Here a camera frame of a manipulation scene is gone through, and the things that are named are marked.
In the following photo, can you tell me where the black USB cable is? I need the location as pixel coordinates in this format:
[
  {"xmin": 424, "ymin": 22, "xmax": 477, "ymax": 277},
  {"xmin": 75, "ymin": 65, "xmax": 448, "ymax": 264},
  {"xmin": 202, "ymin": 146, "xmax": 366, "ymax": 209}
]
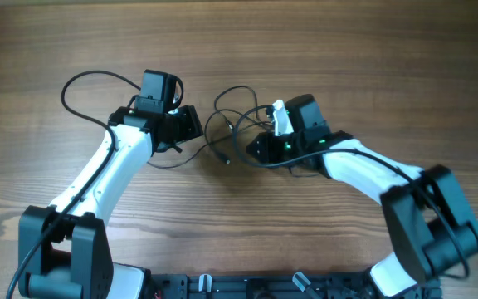
[{"xmin": 146, "ymin": 85, "xmax": 319, "ymax": 179}]

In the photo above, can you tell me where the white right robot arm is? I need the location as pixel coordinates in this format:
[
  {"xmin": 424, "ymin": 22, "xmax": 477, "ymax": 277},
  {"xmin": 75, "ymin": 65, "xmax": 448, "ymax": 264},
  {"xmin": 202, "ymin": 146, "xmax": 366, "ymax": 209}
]
[{"xmin": 246, "ymin": 94, "xmax": 478, "ymax": 298}]

